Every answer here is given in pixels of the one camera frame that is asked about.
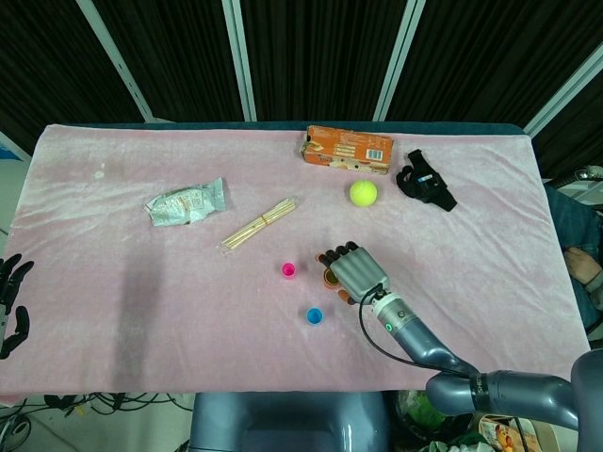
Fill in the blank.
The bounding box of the orange cardboard snack box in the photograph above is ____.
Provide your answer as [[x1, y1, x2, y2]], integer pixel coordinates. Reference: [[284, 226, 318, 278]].
[[297, 124, 395, 176]]

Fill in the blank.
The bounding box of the tangle of floor cables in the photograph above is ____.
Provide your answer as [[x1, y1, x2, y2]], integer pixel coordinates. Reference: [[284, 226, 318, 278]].
[[0, 391, 194, 452]]

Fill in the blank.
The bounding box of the printed cardboard package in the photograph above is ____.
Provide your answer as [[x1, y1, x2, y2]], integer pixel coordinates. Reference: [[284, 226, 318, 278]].
[[476, 412, 541, 452]]

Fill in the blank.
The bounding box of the seated person in jeans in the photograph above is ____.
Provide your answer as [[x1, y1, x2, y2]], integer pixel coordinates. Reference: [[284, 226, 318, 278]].
[[544, 183, 603, 340]]

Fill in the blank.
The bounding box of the grey-blue robot torso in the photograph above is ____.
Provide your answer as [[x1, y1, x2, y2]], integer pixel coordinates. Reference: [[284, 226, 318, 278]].
[[188, 391, 392, 452]]

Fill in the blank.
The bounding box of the black wrist strap glove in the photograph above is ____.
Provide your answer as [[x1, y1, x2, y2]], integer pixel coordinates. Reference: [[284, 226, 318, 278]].
[[395, 149, 458, 213]]

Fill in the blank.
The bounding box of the bundle of wooden sticks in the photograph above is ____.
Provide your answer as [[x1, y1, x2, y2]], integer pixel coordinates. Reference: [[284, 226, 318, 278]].
[[220, 196, 300, 254]]

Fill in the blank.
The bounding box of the green plastic bag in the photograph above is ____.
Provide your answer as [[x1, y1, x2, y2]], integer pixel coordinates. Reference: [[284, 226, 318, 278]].
[[395, 390, 456, 442]]

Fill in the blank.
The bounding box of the pink velvet table cloth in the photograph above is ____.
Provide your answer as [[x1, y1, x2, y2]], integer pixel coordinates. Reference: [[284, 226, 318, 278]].
[[0, 122, 597, 407]]

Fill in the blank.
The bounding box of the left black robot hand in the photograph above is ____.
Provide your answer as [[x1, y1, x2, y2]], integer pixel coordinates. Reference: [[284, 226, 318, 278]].
[[0, 253, 35, 362]]

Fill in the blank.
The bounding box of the grey metal chair frame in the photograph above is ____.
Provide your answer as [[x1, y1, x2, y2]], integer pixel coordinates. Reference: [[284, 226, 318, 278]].
[[560, 165, 603, 204]]

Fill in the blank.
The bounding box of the white and blue panel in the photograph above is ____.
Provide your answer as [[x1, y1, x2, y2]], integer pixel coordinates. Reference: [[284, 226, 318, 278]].
[[0, 131, 25, 162]]

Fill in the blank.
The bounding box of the yellow-green tennis ball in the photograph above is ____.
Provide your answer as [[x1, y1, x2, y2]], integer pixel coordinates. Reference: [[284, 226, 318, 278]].
[[349, 180, 379, 208]]

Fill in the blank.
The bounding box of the white partition post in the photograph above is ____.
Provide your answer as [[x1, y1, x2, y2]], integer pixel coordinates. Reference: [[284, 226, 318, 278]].
[[522, 0, 603, 137], [371, 0, 426, 121], [76, 0, 155, 121], [221, 0, 258, 121]]

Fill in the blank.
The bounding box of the silver foil snack bag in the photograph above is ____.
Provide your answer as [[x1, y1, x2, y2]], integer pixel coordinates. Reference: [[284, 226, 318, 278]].
[[143, 176, 228, 228]]

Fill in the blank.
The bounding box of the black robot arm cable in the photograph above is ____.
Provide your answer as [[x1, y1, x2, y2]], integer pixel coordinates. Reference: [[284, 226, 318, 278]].
[[359, 284, 477, 378]]

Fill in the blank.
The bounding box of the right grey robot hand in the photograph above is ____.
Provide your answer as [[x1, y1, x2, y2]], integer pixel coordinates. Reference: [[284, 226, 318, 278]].
[[315, 241, 391, 305]]

